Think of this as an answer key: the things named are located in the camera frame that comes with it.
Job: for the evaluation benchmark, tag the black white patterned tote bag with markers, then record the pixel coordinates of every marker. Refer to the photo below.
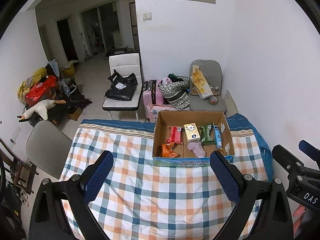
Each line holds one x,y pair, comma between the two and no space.
175,92

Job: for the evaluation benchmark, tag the white padded chair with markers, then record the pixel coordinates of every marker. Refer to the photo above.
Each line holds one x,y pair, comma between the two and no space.
125,62

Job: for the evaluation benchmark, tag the white wall socket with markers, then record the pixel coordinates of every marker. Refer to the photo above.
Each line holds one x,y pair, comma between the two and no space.
15,135

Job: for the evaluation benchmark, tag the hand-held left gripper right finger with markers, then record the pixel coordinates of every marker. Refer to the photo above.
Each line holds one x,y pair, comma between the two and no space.
225,177

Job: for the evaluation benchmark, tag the white wall switch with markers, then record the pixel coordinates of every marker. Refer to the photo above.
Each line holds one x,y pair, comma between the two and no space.
146,16

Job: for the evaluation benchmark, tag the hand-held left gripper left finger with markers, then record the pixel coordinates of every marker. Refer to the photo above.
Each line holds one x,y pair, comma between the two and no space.
98,177

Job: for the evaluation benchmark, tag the yellow basket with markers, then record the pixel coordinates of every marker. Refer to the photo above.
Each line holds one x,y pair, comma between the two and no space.
68,70

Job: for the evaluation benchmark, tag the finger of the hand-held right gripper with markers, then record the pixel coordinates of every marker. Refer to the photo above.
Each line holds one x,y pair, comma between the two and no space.
310,148
286,158

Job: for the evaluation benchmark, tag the orange snack packet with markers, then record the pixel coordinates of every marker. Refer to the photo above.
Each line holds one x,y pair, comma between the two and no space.
169,151

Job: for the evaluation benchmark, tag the yellow tissue pack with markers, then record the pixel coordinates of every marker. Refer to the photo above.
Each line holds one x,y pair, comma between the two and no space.
192,132

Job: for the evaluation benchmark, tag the blue white tube packet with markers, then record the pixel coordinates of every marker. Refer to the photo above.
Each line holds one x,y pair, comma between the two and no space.
218,136

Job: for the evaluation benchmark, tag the white board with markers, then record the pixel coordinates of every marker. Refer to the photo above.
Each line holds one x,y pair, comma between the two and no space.
231,100

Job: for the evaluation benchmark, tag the white goose plush toy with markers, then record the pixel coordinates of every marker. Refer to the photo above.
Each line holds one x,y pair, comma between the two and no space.
41,108

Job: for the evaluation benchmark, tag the pink cloth scrunchie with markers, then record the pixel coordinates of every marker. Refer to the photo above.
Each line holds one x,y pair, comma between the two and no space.
197,150

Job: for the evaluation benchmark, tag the yellow flower print box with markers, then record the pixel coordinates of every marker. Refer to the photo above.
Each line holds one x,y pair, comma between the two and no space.
201,83

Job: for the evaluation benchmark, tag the pink suitcase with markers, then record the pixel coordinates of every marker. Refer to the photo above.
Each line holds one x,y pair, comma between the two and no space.
152,92

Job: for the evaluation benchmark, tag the red snack packet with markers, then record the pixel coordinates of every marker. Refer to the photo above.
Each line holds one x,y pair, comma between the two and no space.
175,135

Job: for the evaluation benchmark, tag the tape roll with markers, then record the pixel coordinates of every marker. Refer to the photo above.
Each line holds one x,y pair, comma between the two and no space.
213,100

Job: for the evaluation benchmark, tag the grey chair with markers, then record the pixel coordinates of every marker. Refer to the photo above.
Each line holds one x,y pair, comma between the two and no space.
212,70
47,147

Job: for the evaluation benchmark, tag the pink floral pack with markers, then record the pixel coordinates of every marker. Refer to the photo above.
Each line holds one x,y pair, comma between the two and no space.
152,112

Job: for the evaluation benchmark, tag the plaid blanket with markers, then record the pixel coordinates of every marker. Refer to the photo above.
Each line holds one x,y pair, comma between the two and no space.
155,197

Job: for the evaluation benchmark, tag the dark wooden folding chair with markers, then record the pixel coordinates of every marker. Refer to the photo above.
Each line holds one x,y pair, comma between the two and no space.
17,170

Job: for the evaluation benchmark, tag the yellow cloth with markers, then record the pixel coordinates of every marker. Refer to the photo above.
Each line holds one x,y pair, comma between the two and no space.
23,88

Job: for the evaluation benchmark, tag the black plastic bag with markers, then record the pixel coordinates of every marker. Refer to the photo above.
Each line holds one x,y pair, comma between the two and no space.
122,87

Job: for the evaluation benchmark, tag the green snack packet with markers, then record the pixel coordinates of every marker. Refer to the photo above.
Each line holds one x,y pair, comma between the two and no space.
207,135

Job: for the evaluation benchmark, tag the small brown cardboard box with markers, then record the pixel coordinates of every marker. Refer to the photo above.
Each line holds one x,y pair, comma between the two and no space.
75,113

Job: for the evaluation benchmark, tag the person's right hand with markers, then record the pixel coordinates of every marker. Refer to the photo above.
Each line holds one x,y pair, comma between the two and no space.
300,210

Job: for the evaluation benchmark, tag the light blue cloth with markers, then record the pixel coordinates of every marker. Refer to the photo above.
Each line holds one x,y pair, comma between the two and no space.
53,66

